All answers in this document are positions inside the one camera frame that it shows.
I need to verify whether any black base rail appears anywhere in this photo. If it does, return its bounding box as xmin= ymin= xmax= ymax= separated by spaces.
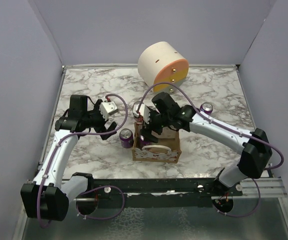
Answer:
xmin=74 ymin=172 xmax=242 ymax=212

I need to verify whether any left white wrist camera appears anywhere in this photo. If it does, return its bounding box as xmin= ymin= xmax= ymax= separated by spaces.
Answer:
xmin=99 ymin=101 xmax=119 ymax=121

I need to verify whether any purple soda can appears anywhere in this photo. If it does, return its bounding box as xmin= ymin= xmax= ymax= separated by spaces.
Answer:
xmin=200 ymin=102 xmax=213 ymax=115
xmin=119 ymin=128 xmax=134 ymax=149
xmin=139 ymin=135 xmax=151 ymax=149

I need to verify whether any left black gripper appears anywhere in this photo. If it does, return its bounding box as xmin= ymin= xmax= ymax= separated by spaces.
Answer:
xmin=83 ymin=99 xmax=117 ymax=139

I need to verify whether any round pastel drawer cabinet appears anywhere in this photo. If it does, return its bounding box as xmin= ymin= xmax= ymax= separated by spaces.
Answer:
xmin=137 ymin=41 xmax=189 ymax=86

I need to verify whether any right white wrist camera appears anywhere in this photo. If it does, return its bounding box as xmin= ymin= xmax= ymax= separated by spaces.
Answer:
xmin=132 ymin=103 xmax=150 ymax=124

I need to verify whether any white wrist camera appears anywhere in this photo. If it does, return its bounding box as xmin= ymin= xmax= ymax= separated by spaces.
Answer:
xmin=132 ymin=103 xmax=150 ymax=124
xmin=99 ymin=101 xmax=119 ymax=121

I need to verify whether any red soda can rear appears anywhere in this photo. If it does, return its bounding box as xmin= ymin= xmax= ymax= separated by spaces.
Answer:
xmin=135 ymin=116 xmax=144 ymax=124

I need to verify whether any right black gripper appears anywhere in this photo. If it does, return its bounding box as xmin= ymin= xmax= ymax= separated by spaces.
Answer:
xmin=139 ymin=108 xmax=171 ymax=143

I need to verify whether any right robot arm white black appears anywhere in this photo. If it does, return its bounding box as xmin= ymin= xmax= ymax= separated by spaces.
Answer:
xmin=133 ymin=92 xmax=272 ymax=196

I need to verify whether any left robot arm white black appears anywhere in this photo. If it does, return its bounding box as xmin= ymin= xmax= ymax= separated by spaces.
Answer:
xmin=20 ymin=94 xmax=118 ymax=221

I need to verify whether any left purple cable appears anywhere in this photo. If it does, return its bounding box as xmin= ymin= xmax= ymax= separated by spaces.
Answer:
xmin=37 ymin=93 xmax=129 ymax=229

